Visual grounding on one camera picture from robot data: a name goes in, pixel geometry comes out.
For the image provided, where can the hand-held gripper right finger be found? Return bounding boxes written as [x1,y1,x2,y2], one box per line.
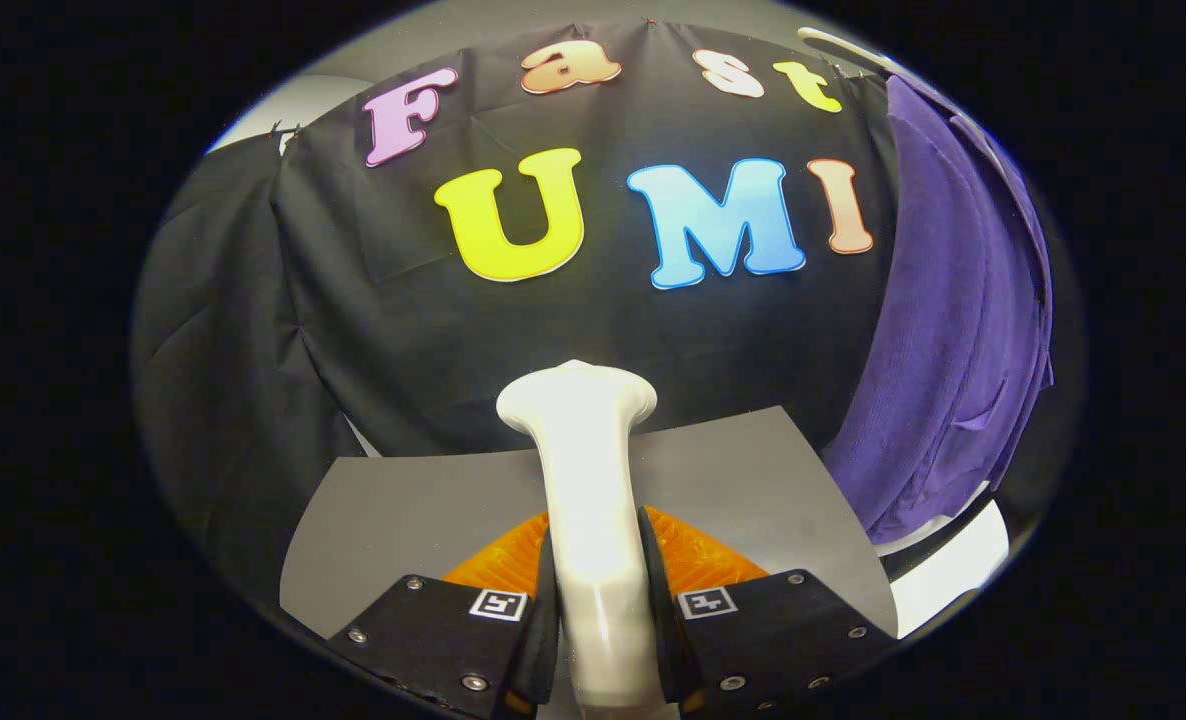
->
[636,505,901,719]

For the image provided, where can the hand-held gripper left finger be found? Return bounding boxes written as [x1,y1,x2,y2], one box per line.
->
[325,512,562,720]

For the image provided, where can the white garment steamer head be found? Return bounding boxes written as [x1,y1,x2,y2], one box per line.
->
[496,360,659,720]

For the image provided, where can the purple corduroy jacket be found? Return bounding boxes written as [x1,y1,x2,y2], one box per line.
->
[821,75,1054,546]

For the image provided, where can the white plastic clothes hanger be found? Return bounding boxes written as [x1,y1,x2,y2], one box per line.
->
[798,27,1004,161]

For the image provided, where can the grey cabinet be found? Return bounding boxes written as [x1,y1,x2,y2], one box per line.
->
[281,405,899,641]

